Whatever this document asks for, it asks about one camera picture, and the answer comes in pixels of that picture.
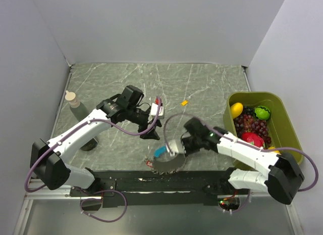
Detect light blue key handle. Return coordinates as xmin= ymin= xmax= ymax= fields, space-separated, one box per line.
xmin=154 ymin=146 xmax=168 ymax=158

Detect red key tag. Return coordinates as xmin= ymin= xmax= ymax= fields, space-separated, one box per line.
xmin=146 ymin=160 xmax=153 ymax=168

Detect metal keyring with small rings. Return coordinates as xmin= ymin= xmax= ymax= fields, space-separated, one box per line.
xmin=144 ymin=154 xmax=186 ymax=175

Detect yellow key tag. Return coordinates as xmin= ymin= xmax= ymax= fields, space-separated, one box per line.
xmin=181 ymin=100 xmax=188 ymax=106

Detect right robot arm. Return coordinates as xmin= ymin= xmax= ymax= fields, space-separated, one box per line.
xmin=183 ymin=117 xmax=304 ymax=205

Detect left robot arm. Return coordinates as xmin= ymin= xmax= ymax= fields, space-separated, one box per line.
xmin=24 ymin=85 xmax=165 ymax=196

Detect yellow toy lemon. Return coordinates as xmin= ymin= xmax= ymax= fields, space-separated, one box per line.
xmin=230 ymin=103 xmax=244 ymax=119

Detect purple toy grapes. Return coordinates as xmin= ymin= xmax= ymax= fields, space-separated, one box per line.
xmin=233 ymin=106 xmax=272 ymax=148

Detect black paper cup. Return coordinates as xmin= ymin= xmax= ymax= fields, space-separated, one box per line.
xmin=80 ymin=138 xmax=98 ymax=152

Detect red toy fruit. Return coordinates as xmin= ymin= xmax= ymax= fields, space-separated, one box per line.
xmin=241 ymin=132 xmax=265 ymax=148

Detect grey bottle beige cap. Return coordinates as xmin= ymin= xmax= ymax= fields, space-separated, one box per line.
xmin=65 ymin=90 xmax=89 ymax=121

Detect green toy watermelon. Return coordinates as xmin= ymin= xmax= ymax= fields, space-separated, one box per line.
xmin=254 ymin=106 xmax=271 ymax=120

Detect orange toy fruit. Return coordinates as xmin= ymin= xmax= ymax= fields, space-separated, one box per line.
xmin=268 ymin=147 xmax=281 ymax=154

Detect olive green plastic bin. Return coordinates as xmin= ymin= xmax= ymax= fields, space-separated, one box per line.
xmin=223 ymin=91 xmax=302 ymax=150

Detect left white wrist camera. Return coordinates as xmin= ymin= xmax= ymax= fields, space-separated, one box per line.
xmin=149 ymin=98 xmax=165 ymax=119

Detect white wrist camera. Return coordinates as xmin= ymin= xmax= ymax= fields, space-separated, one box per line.
xmin=166 ymin=139 xmax=185 ymax=157
xmin=149 ymin=98 xmax=165 ymax=119

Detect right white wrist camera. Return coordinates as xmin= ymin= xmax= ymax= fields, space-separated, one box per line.
xmin=166 ymin=139 xmax=185 ymax=157

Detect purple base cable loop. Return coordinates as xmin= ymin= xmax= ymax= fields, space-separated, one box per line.
xmin=80 ymin=189 xmax=128 ymax=223

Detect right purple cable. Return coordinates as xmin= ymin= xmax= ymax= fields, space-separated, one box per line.
xmin=163 ymin=113 xmax=318 ymax=192

